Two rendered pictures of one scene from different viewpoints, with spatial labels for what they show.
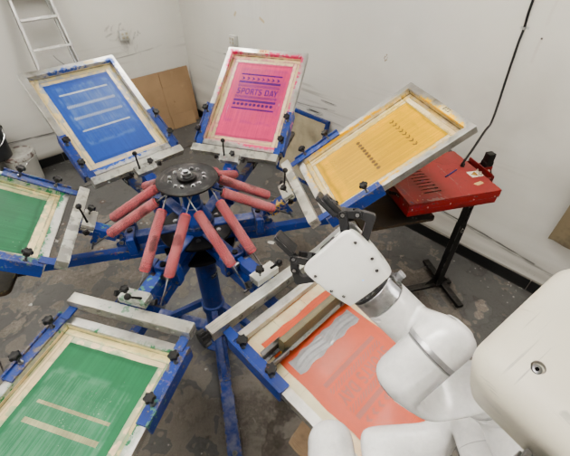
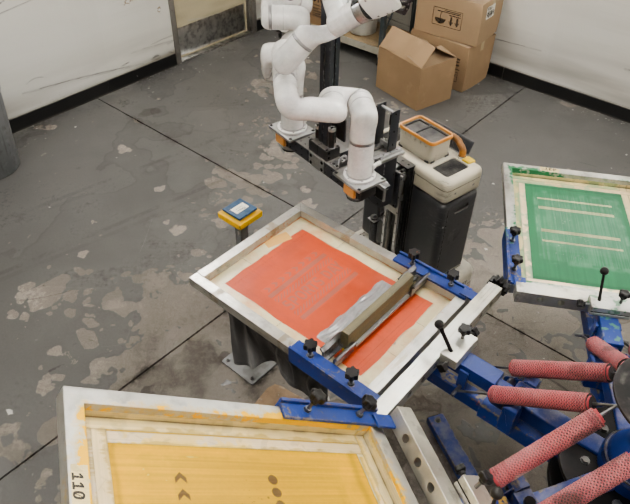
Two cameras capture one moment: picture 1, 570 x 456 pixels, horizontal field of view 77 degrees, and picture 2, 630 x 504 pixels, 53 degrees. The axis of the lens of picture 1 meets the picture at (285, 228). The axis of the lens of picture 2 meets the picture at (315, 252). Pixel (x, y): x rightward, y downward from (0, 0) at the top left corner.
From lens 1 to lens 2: 2.31 m
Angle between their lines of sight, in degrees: 97
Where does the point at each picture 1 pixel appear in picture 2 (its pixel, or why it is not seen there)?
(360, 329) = (315, 325)
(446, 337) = not seen: outside the picture
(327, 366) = (355, 287)
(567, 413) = not seen: outside the picture
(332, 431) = (365, 105)
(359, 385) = (321, 274)
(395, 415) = (289, 257)
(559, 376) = not seen: outside the picture
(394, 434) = (329, 101)
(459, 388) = (317, 30)
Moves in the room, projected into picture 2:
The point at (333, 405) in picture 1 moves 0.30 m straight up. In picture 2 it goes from (347, 260) to (351, 194)
